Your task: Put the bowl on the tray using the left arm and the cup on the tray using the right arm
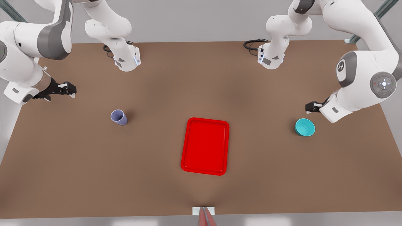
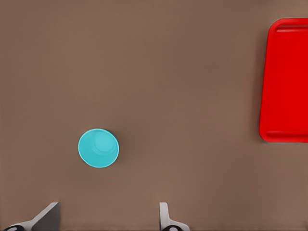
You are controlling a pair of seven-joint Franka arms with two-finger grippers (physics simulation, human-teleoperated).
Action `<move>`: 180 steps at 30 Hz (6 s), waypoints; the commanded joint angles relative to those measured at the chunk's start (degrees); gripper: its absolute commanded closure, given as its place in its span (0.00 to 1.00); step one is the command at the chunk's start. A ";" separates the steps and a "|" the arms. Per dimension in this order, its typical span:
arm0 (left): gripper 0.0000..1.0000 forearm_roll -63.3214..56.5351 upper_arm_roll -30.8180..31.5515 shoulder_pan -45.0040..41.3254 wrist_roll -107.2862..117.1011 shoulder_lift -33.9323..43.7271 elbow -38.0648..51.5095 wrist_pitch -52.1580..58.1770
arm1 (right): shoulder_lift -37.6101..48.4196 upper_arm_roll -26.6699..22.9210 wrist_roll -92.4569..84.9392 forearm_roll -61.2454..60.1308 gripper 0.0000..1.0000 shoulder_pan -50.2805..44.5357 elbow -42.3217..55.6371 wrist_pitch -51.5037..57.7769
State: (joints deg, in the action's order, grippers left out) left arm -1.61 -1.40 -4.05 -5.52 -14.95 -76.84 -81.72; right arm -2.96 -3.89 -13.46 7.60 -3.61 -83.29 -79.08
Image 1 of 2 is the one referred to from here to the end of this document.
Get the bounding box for lavender plastic cup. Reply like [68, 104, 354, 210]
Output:
[110, 109, 128, 126]

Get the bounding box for black cable loop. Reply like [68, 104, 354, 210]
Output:
[243, 39, 269, 57]
[103, 40, 134, 59]

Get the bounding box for teal bowl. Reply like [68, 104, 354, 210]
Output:
[295, 118, 316, 137]

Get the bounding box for red rectangular tray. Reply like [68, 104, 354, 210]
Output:
[181, 117, 230, 176]

